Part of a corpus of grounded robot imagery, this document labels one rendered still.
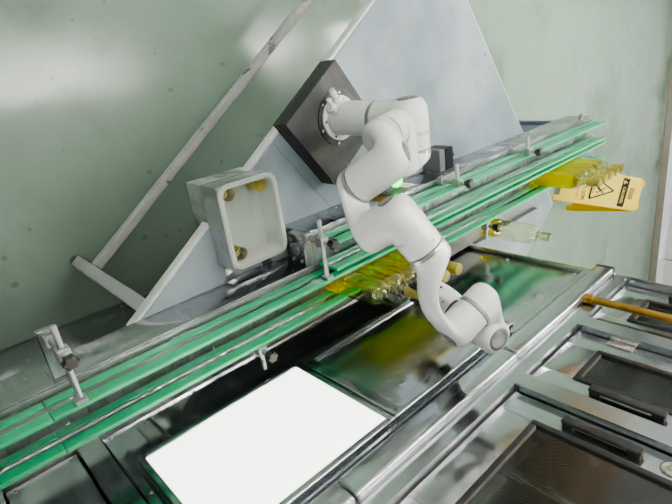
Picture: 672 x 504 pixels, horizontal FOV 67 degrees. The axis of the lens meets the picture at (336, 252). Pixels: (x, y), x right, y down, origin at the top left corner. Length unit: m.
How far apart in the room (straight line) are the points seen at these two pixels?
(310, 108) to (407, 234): 0.60
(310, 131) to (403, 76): 0.49
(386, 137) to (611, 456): 0.73
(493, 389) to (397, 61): 1.09
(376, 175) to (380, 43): 0.79
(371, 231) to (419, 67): 0.99
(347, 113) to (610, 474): 1.01
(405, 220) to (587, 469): 0.57
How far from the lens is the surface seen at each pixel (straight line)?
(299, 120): 1.42
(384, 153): 1.00
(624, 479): 1.11
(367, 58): 1.69
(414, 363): 1.27
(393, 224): 0.96
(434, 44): 1.95
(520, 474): 1.08
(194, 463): 1.13
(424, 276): 1.01
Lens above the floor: 1.93
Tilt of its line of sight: 46 degrees down
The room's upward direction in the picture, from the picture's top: 106 degrees clockwise
